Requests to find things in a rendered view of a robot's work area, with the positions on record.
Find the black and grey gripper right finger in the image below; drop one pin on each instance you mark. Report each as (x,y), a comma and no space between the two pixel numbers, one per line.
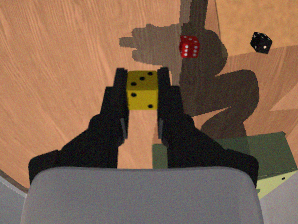
(186,145)

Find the red die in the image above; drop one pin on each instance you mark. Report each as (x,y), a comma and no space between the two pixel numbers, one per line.
(189,46)

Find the yellow die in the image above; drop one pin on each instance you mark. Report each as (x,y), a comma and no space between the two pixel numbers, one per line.
(142,90)

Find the black die with white pips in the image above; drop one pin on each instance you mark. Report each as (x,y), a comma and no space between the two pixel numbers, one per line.
(261,43)

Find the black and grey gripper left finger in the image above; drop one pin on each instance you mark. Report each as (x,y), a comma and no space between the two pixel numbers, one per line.
(92,148)

